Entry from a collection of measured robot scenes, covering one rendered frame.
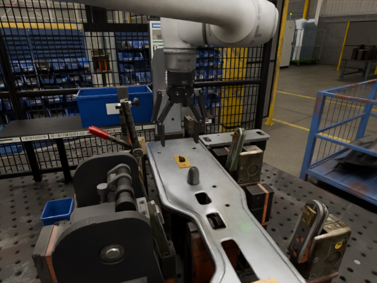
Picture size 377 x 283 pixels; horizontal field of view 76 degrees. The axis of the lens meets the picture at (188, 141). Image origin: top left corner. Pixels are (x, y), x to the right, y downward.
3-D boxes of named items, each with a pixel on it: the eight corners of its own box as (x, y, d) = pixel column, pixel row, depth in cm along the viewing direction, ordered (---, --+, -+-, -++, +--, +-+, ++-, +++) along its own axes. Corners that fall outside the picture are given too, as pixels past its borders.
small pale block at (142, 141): (151, 227, 94) (145, 140, 80) (142, 228, 93) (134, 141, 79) (150, 220, 97) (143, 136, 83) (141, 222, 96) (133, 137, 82)
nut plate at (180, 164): (191, 167, 76) (191, 163, 76) (179, 168, 75) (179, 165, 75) (184, 155, 84) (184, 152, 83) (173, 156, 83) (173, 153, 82)
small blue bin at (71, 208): (74, 233, 91) (69, 214, 87) (45, 238, 88) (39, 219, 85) (78, 214, 100) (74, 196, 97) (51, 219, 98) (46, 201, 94)
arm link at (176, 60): (201, 49, 64) (200, 72, 66) (191, 48, 72) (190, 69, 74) (167, 49, 61) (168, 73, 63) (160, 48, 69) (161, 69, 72)
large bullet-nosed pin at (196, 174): (200, 188, 68) (201, 168, 65) (189, 190, 67) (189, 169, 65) (197, 182, 71) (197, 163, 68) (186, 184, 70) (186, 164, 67)
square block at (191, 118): (204, 190, 116) (206, 118, 102) (188, 193, 114) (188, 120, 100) (198, 181, 123) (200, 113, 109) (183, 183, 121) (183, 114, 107)
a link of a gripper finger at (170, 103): (180, 94, 69) (176, 91, 69) (161, 127, 71) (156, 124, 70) (177, 91, 73) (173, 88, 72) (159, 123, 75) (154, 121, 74)
